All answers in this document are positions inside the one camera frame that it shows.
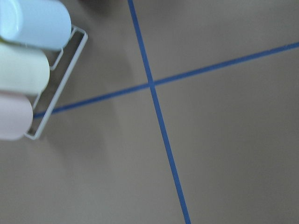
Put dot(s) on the pink plastic cup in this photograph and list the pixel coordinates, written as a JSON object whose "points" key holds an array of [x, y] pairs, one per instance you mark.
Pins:
{"points": [[16, 115]]}

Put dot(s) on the pale green plastic cup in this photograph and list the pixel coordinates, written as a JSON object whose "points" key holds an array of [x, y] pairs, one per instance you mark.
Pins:
{"points": [[23, 70]]}

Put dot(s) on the blue plastic cup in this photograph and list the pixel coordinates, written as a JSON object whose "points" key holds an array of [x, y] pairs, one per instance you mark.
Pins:
{"points": [[43, 24]]}

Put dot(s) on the white wire cup rack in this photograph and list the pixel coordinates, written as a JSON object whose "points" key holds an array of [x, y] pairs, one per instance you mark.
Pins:
{"points": [[62, 64]]}

